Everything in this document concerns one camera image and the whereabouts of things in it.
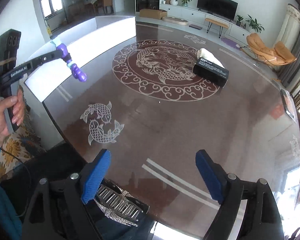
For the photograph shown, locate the purple teal plastic toy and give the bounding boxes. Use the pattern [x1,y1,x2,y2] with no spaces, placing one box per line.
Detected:
[51,37,88,83]

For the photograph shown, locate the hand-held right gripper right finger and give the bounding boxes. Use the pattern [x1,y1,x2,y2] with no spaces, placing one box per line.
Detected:
[195,149,284,240]

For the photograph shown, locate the wooden side table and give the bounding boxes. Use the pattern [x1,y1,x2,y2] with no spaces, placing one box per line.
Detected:
[85,0,115,15]

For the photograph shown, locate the cream rolled towel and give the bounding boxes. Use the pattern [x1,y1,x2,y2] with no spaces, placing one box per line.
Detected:
[196,48,226,68]

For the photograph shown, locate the orange lounge chair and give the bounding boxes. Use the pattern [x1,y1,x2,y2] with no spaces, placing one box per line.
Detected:
[246,32,298,68]

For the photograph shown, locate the person's teal clothing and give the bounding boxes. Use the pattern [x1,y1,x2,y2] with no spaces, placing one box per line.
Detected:
[0,181,23,240]

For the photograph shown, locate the large green potted plant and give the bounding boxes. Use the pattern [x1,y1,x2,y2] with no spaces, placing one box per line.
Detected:
[245,14,265,34]

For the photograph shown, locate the brown cardboard box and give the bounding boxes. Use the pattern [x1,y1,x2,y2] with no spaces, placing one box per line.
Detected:
[139,8,168,20]

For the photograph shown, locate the black cardboard box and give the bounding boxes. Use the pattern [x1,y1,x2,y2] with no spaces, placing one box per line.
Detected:
[192,57,230,88]

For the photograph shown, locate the black flat device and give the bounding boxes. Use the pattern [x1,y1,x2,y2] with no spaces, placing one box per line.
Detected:
[280,88,297,124]

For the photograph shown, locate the patterned glass desktop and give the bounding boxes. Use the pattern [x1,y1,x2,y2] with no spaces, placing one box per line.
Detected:
[23,21,300,240]

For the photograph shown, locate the rhinestone mesh bow hair clip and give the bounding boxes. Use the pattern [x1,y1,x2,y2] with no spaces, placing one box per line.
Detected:
[94,182,150,227]

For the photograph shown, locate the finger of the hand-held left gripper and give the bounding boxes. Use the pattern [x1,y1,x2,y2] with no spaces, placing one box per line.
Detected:
[27,49,66,73]

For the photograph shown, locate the black television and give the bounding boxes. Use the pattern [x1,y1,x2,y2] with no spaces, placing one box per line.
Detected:
[197,0,239,20]

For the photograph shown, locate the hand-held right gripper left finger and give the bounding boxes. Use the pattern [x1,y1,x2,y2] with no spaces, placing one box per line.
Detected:
[20,149,112,240]

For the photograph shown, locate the wooden bench stool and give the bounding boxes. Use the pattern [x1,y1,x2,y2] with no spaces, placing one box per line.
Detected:
[204,17,230,38]

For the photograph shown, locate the cream oval floor board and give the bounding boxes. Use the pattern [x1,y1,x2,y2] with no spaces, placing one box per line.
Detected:
[162,16,189,26]

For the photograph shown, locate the white television cabinet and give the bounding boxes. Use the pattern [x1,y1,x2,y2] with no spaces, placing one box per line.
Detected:
[160,2,256,40]

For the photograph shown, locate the purple floor mat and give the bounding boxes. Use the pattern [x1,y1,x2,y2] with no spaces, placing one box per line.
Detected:
[220,37,241,49]

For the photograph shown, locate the floral seat cushion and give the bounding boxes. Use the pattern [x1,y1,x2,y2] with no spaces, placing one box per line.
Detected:
[0,100,46,183]

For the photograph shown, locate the cream covered standing air conditioner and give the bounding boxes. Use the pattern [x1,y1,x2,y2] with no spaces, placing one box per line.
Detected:
[275,4,300,55]

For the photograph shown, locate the grey curtain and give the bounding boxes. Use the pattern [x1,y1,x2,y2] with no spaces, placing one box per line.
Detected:
[278,22,300,88]

